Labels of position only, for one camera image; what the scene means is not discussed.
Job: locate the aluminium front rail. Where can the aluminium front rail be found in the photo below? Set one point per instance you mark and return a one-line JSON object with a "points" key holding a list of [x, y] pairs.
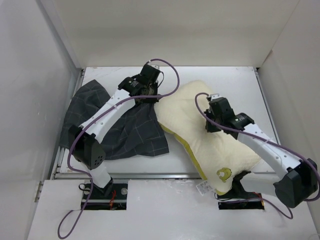
{"points": [[130, 176]]}

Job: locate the cream yellow-edged pillow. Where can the cream yellow-edged pillow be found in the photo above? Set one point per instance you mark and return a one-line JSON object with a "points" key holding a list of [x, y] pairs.
{"points": [[217, 156]]}

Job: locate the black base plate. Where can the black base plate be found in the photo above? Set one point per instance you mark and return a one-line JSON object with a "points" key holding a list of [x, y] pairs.
{"points": [[116, 200], [251, 201]]}

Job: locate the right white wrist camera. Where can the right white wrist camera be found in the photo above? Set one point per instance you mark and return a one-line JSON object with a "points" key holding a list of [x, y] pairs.
{"points": [[211, 97]]}

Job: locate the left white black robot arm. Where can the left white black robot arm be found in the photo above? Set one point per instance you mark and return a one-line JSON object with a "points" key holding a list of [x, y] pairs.
{"points": [[85, 140]]}

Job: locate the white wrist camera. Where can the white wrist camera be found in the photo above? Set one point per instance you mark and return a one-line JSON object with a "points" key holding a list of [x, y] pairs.
{"points": [[155, 66], [211, 97]]}

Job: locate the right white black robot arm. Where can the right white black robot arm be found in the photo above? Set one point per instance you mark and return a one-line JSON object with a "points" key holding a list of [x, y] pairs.
{"points": [[298, 176]]}

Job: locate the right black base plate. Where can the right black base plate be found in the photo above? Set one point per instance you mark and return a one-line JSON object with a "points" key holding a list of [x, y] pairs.
{"points": [[251, 201]]}

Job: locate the white pillow care label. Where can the white pillow care label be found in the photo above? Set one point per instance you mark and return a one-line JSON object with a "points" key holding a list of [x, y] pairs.
{"points": [[204, 187]]}

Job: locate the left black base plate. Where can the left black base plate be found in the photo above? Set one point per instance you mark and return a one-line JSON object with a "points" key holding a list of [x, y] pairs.
{"points": [[116, 200]]}

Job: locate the dark grey checked pillowcase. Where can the dark grey checked pillowcase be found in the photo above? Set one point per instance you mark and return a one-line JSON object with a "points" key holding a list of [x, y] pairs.
{"points": [[136, 133]]}

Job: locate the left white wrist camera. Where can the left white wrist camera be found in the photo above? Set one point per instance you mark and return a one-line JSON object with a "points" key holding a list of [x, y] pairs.
{"points": [[155, 66]]}

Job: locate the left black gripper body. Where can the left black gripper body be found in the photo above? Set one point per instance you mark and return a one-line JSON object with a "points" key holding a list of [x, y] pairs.
{"points": [[153, 89]]}

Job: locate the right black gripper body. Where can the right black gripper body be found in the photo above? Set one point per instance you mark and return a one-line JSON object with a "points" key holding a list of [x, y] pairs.
{"points": [[209, 113]]}

